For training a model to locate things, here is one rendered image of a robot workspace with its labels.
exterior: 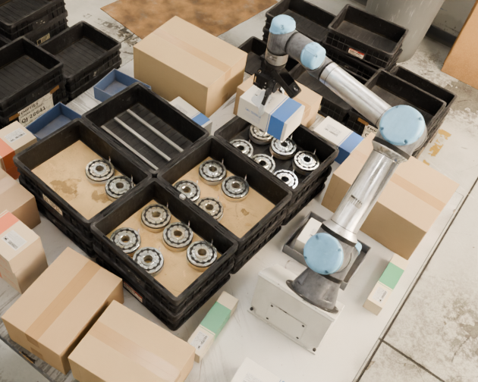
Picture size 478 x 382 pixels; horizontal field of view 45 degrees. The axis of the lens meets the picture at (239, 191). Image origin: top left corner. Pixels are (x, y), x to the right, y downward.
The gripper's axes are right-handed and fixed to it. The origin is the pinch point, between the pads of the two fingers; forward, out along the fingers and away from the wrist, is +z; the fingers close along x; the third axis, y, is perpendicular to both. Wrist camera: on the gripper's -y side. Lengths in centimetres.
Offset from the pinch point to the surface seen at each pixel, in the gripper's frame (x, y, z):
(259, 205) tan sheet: 18.5, -12.4, 28.5
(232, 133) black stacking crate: -1.9, 15.2, 25.3
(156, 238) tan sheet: 54, 7, 28
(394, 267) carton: 5, -64, 36
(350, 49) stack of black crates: -128, 19, 59
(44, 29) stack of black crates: -30, 158, 64
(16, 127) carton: 51, 79, 26
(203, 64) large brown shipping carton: -23, 46, 21
